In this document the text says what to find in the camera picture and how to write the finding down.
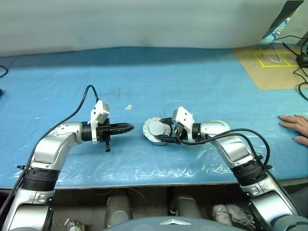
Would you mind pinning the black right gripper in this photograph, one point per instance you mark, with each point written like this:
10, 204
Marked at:
181, 132

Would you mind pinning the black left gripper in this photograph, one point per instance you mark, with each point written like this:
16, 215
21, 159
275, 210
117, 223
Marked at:
103, 132

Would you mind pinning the round grey motor lid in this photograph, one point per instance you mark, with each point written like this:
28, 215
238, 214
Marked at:
156, 128

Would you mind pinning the round silver motor housing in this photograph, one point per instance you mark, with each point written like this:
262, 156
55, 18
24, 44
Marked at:
145, 131

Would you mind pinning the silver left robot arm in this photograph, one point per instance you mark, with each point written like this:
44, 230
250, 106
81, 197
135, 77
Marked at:
48, 149

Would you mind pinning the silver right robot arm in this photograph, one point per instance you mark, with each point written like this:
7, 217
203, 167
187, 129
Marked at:
235, 149

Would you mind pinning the bare person hand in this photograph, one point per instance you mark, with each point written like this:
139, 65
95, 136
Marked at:
300, 126

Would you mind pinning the small beige tape piece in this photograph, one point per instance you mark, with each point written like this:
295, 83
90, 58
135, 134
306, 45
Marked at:
128, 107

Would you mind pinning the blue plastic table cover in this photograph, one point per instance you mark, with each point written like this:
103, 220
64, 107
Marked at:
192, 79

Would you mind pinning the grey rounded cylinder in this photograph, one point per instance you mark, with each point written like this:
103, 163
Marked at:
186, 207
119, 209

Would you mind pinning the blue-grey rounded panel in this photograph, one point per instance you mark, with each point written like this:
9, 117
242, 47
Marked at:
144, 226

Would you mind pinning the white crumpled cloth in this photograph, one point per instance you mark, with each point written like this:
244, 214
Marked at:
228, 214

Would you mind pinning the silver metal clamp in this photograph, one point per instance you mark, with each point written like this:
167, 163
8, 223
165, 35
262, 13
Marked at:
73, 225

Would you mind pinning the brown cardboard sheet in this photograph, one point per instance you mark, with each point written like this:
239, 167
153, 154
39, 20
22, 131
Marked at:
269, 77

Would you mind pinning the black power adapter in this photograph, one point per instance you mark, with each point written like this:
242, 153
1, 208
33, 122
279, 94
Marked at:
303, 59

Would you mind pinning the grey metal stand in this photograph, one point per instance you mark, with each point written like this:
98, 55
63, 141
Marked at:
281, 16

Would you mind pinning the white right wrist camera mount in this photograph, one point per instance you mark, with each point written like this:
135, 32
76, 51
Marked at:
184, 118

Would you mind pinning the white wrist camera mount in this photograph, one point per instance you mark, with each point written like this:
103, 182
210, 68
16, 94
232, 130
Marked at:
184, 118
98, 113

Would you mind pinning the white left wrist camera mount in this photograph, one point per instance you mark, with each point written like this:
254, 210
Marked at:
98, 113

